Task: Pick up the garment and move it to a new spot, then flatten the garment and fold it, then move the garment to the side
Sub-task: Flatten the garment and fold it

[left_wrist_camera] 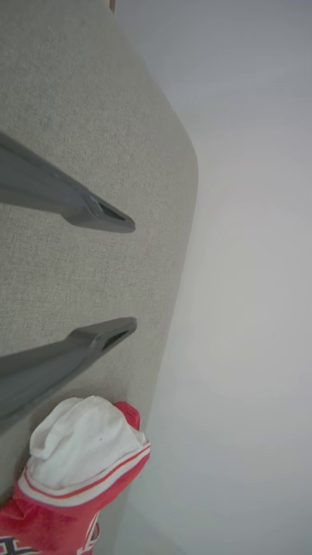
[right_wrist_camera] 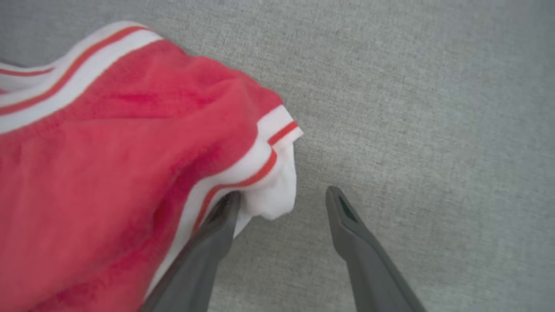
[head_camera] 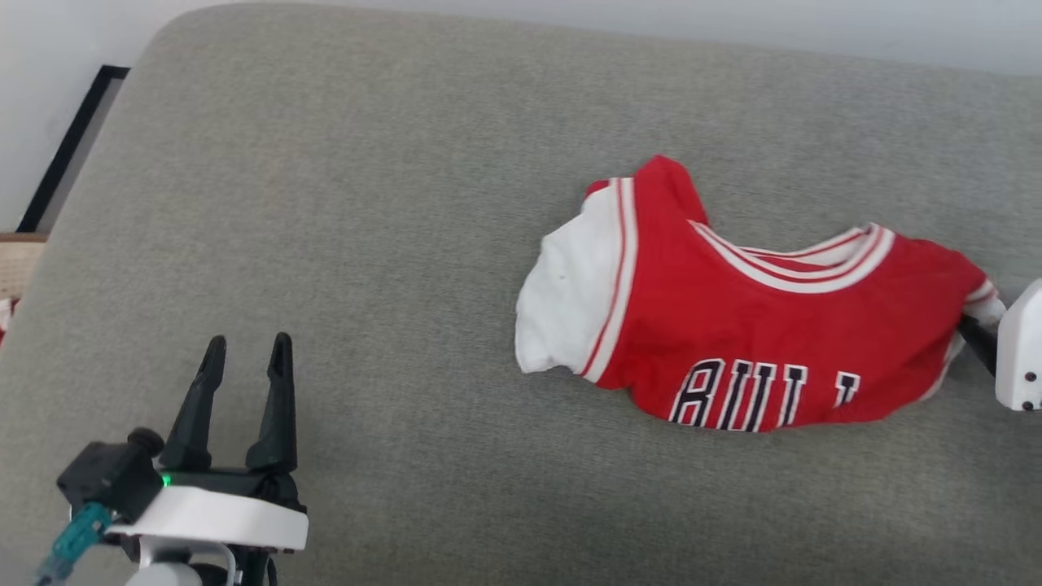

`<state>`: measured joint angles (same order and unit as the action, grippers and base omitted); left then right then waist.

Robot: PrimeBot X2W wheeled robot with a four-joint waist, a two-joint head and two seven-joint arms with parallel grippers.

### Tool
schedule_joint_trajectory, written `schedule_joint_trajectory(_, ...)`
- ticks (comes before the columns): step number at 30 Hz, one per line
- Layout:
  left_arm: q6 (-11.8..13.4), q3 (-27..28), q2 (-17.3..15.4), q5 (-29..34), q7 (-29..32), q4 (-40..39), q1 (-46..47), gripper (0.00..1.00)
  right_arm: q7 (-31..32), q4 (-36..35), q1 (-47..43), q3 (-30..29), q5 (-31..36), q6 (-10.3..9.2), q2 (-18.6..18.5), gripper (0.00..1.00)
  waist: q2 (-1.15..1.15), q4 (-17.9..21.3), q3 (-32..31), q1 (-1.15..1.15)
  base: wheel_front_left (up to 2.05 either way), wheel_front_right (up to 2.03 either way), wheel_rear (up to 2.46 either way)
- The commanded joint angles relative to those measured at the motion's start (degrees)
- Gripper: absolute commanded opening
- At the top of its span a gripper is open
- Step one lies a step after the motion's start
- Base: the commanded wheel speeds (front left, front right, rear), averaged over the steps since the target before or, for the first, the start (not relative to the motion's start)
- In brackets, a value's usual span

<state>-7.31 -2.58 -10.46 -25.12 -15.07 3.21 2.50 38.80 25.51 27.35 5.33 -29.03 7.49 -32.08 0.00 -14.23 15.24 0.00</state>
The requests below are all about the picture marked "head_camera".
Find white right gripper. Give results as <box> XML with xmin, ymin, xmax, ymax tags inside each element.
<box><xmin>957</xmin><ymin>278</ymin><xmax>1042</xmax><ymax>413</ymax></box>

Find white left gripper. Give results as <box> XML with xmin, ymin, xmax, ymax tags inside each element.
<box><xmin>106</xmin><ymin>332</ymin><xmax>309</xmax><ymax>566</ymax></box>

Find red basketball jersey white sleeves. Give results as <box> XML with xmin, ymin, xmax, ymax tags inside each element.
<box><xmin>514</xmin><ymin>155</ymin><xmax>1007</xmax><ymax>433</ymax></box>

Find grey fabric sofa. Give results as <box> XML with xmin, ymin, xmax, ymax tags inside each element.
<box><xmin>0</xmin><ymin>2</ymin><xmax>1042</xmax><ymax>586</ymax></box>

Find left camera cable teal plug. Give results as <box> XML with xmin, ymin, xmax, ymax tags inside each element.
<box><xmin>35</xmin><ymin>501</ymin><xmax>112</xmax><ymax>585</ymax></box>

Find black frame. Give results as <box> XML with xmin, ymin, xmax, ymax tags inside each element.
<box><xmin>16</xmin><ymin>64</ymin><xmax>132</xmax><ymax>234</ymax></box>

